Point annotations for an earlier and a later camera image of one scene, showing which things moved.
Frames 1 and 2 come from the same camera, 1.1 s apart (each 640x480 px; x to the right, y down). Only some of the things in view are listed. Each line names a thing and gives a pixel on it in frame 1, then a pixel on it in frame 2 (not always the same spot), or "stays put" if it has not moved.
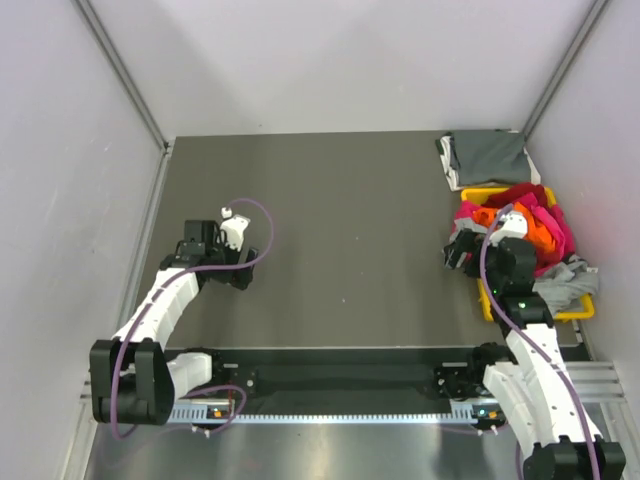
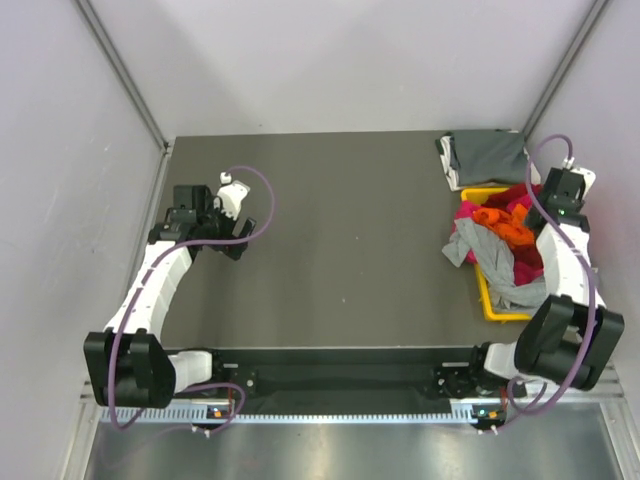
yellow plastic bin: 483,194 stays put
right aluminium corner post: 594,17 stays put
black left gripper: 238,278 → 211,210
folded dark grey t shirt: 488,154 stays put
